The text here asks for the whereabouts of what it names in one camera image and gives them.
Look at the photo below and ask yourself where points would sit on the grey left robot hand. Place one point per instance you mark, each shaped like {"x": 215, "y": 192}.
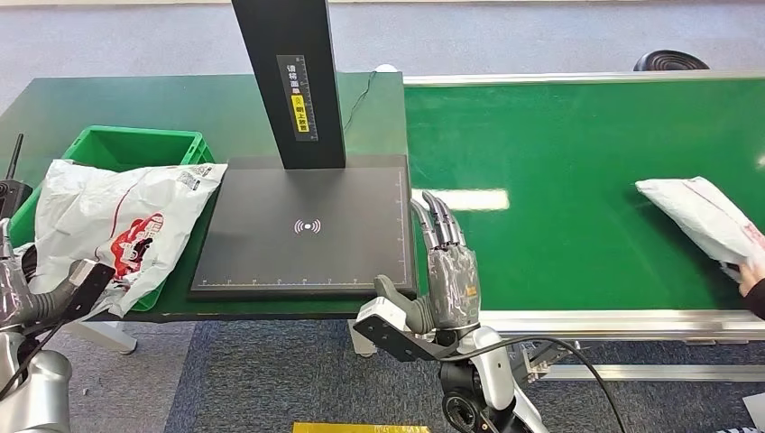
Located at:
{"x": 15, "y": 299}

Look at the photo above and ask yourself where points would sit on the person's hand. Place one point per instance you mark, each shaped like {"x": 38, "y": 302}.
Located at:
{"x": 753, "y": 278}

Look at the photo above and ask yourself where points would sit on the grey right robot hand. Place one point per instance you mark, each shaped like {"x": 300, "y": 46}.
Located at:
{"x": 454, "y": 287}

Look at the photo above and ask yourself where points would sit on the white mailer bag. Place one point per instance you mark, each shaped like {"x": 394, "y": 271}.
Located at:
{"x": 89, "y": 203}
{"x": 699, "y": 209}

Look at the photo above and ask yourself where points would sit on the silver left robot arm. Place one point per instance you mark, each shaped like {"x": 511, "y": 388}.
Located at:
{"x": 42, "y": 388}

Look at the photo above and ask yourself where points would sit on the person's forearm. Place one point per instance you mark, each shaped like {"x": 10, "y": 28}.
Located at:
{"x": 759, "y": 302}

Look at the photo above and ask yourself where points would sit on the green conveyor belt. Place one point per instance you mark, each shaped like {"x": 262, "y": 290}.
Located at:
{"x": 568, "y": 179}

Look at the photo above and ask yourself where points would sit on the black inbound scanner machine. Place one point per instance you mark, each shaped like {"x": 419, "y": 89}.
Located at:
{"x": 299, "y": 191}

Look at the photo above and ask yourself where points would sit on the white table leg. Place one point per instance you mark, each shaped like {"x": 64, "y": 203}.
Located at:
{"x": 360, "y": 351}
{"x": 101, "y": 336}

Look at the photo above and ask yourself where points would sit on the black remote with antenna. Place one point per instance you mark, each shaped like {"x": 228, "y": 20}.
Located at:
{"x": 12, "y": 197}

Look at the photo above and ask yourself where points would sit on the white paper sheet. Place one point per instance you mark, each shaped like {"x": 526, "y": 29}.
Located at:
{"x": 758, "y": 412}

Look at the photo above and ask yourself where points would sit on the yellow flat object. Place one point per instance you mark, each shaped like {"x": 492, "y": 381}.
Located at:
{"x": 358, "y": 428}

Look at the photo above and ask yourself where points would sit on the green plastic crate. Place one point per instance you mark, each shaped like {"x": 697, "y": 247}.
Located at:
{"x": 137, "y": 149}

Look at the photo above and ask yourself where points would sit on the small white round object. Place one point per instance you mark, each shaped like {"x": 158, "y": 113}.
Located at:
{"x": 387, "y": 69}

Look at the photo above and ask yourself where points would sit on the black ribbed round object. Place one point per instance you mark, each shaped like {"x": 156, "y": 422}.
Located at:
{"x": 669, "y": 61}

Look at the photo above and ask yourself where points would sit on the dark green table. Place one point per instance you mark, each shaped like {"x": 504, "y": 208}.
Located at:
{"x": 149, "y": 101}

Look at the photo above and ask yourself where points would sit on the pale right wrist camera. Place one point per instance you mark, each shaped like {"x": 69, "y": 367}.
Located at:
{"x": 379, "y": 311}

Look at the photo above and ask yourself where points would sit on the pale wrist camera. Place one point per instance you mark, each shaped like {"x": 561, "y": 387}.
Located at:
{"x": 95, "y": 284}
{"x": 379, "y": 311}

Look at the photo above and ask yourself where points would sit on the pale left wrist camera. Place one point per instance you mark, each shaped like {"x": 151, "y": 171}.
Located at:
{"x": 95, "y": 284}

